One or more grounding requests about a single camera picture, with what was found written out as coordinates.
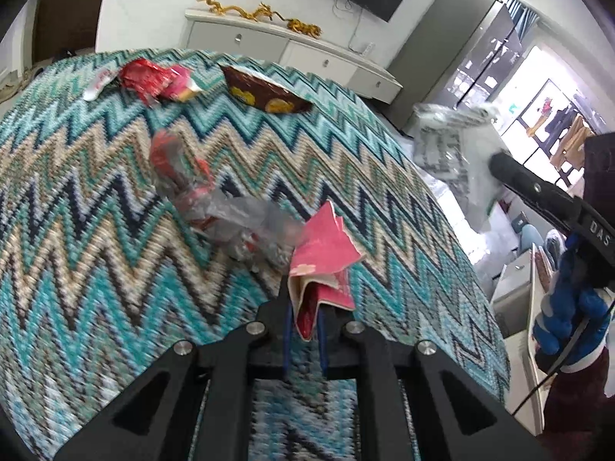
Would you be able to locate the red colourful snack wrapper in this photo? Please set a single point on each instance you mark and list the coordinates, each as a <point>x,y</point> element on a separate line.
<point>175,163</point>

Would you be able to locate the dark brown snack bag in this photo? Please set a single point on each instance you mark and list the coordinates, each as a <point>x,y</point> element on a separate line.
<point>259,91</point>

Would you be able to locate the gold tiger figurine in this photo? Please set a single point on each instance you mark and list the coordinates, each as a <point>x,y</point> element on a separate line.
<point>303,28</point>

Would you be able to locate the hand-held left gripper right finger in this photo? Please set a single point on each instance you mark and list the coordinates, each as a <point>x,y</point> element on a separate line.
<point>325,355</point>

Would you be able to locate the person's right hand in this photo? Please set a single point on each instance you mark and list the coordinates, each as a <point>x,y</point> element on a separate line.
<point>571,297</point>

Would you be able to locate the clear plastic wrapper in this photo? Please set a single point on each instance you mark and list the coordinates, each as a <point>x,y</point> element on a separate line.
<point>250,225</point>

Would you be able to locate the light blue chair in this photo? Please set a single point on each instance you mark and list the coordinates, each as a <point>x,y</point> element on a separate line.
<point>531,236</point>

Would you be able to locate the grey white television stand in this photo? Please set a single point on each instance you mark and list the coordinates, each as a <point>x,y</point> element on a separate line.
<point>269,41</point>

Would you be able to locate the grey double-door refrigerator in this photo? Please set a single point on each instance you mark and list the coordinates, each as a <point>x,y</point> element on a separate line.
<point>432,57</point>

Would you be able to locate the white printed plastic bag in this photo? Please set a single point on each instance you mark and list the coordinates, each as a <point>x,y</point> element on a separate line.
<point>456,153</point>

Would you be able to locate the red foil wrapper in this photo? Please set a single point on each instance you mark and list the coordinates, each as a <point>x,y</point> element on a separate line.
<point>144,79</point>

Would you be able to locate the pink paper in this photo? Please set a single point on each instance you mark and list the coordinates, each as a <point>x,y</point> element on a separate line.
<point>326,249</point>

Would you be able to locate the gold dragon figurine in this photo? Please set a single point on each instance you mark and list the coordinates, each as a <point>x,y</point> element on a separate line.
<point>235,9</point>

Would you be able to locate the white power strip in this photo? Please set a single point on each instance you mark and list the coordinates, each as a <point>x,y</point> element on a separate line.
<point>368,48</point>

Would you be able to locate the blue curtain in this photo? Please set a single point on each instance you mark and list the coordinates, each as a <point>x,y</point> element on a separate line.
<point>519,17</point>

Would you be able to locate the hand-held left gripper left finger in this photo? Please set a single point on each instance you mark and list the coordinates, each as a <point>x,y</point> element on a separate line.
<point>287,345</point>

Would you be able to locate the person's right forearm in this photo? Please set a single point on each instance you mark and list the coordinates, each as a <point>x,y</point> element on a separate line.
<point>581,403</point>

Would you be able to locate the zigzag knitted blanket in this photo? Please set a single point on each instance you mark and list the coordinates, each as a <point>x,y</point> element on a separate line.
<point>96,249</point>

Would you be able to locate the white side table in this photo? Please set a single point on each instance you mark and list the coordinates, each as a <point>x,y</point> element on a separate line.
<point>519,307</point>

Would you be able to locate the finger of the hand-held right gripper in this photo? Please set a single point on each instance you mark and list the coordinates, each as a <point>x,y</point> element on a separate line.
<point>528,182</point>

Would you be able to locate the hanging tan shirt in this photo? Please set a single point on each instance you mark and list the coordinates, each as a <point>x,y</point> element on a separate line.
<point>571,149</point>

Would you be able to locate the dark brown entrance door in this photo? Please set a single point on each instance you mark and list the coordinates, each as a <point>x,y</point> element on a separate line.
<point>72,9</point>

